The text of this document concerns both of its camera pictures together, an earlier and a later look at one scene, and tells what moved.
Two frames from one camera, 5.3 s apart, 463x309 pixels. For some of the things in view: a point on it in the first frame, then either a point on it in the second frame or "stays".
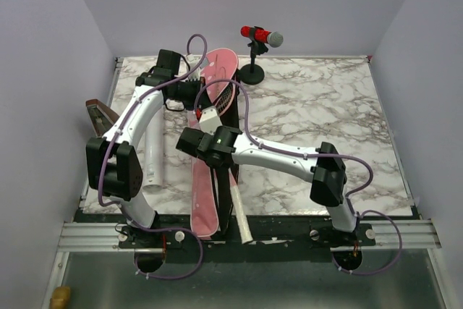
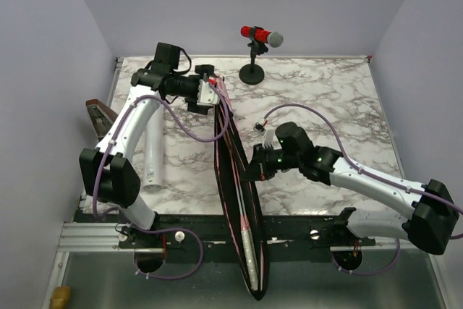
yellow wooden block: x=60 y=296 stays
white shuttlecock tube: x=153 y=168 stays
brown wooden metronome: x=102 y=118 stays
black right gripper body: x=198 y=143 to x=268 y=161
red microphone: x=274 y=38 stays
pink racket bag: x=216 y=70 to x=241 y=200
